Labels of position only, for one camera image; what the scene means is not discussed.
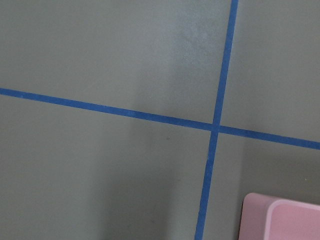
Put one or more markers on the pink plastic box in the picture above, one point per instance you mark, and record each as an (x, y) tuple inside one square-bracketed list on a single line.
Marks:
[(266, 217)]

